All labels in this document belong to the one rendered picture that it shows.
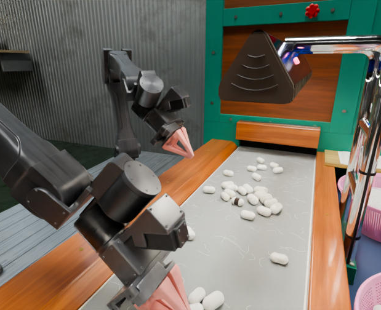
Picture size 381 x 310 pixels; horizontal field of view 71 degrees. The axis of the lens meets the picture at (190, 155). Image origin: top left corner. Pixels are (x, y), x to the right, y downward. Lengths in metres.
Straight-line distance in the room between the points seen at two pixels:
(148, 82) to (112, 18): 2.85
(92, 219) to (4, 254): 0.42
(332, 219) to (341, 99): 0.53
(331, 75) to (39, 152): 0.94
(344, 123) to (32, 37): 3.93
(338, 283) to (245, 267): 0.14
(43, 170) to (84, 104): 3.49
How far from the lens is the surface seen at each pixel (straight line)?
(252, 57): 0.30
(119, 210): 0.34
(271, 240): 0.59
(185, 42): 3.02
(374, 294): 0.54
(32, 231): 0.82
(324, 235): 0.60
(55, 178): 0.37
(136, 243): 0.34
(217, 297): 0.44
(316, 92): 1.09
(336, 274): 0.52
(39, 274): 0.52
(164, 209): 0.32
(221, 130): 1.16
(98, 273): 0.51
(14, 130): 0.40
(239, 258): 0.54
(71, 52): 3.89
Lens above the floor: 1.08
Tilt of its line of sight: 19 degrees down
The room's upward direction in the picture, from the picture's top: straight up
